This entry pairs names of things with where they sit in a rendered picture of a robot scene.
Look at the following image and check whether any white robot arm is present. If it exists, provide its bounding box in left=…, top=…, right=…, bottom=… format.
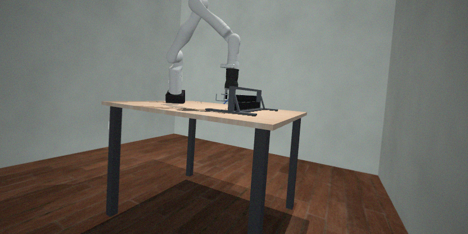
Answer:
left=166, top=0, right=241, bottom=95

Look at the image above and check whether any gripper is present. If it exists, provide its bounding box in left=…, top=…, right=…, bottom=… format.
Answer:
left=220, top=60, right=239, bottom=94

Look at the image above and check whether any dark grey metal rack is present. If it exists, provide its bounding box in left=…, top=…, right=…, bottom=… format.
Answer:
left=205, top=86, right=278, bottom=116

